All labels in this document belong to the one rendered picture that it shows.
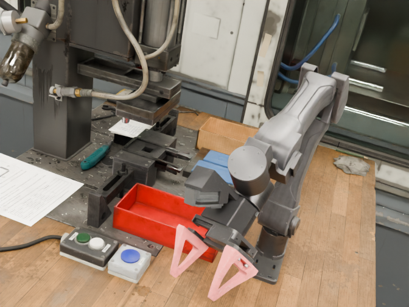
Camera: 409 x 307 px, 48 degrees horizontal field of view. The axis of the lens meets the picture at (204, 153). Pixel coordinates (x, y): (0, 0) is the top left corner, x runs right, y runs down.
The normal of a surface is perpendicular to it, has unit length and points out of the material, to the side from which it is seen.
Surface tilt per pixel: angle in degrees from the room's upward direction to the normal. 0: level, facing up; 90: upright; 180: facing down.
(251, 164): 39
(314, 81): 19
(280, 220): 71
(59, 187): 1
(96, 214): 90
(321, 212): 0
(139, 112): 90
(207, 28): 90
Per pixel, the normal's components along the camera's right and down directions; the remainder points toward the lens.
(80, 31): -0.32, 0.41
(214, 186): 0.61, 0.14
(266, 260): 0.16, -0.87
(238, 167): -0.19, -0.46
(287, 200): -0.42, 0.04
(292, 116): -0.01, -0.71
